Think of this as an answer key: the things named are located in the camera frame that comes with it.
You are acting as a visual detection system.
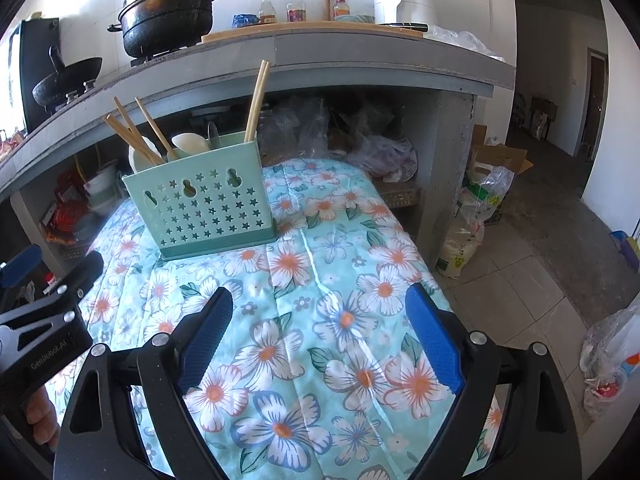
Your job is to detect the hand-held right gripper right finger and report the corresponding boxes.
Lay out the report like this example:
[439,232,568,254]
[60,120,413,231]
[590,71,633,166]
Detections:
[405,282,583,480]

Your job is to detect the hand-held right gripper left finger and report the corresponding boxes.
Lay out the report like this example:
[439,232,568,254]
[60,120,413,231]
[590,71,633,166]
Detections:
[52,286,236,480]

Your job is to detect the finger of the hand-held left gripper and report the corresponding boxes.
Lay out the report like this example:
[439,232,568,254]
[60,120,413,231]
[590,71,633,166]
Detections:
[0,251,104,361]
[0,245,43,288]

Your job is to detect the green plastic utensil holder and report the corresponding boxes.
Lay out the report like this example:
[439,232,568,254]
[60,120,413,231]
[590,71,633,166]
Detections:
[121,139,277,262]

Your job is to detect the white rice paddle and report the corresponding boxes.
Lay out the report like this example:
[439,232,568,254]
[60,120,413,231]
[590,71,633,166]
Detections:
[128,136,163,171]

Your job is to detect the bundle of wooden chopsticks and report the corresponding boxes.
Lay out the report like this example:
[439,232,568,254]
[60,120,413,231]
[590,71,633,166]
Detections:
[102,96,180,166]

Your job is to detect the white ceramic spoon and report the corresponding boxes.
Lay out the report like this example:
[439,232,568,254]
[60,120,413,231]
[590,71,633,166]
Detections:
[171,132,203,157]

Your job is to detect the wooden chopstick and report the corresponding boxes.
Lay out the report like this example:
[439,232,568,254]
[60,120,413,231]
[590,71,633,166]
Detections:
[243,60,266,143]
[250,61,271,143]

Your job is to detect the person's left hand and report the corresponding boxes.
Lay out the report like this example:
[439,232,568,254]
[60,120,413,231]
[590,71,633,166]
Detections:
[22,387,62,446]

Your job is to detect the red snack packets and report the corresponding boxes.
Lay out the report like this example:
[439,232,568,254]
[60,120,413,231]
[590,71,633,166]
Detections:
[40,170,96,246]

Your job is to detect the stack of white bowls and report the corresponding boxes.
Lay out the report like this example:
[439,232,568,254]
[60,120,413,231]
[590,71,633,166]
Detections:
[82,162,121,216]

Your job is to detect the colourful snack packets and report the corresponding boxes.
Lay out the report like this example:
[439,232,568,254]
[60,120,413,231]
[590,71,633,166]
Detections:
[0,130,23,161]

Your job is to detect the printed plastic bag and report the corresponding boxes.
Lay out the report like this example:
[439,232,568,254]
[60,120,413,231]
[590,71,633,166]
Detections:
[435,165,516,278]

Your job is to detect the floral blanket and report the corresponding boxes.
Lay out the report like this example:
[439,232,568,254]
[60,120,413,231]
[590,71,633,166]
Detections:
[42,157,503,480]

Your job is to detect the white plastic bag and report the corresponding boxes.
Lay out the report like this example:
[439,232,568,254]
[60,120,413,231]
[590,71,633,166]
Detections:
[580,290,640,423]

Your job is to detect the black wok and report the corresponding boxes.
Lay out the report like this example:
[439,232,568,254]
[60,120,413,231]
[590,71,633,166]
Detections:
[32,46,104,113]

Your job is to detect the purple plastic bag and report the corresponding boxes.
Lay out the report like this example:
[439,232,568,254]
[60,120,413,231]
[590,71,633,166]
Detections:
[345,132,418,183]

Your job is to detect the window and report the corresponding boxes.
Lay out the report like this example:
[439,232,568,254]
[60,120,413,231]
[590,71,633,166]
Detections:
[0,25,23,131]

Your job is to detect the cardboard box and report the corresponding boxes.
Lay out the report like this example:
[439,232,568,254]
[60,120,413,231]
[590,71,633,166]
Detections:
[470,125,535,226]

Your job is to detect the black panel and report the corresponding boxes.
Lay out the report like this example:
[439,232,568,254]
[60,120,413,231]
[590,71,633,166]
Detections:
[19,17,61,133]

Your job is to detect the gas stove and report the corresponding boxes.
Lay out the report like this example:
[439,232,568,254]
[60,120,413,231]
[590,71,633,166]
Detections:
[42,42,201,113]

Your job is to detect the heap of clear plastic bags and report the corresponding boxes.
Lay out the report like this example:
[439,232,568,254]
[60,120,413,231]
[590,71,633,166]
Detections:
[260,95,371,161]

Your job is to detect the black cooking pot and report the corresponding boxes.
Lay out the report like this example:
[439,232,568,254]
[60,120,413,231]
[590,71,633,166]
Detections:
[106,0,231,58]

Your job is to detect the dark doorway door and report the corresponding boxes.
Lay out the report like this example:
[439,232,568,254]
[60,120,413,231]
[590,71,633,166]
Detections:
[582,47,610,161]

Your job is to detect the concrete kitchen counter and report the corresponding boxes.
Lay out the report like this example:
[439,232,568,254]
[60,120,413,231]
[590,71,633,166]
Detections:
[0,27,518,271]

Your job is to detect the clear plastic bag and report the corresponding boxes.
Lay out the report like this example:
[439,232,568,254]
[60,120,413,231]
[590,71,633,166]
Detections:
[424,25,506,61]

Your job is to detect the wooden cutting board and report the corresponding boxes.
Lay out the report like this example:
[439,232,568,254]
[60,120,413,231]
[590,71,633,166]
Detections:
[200,20,426,43]

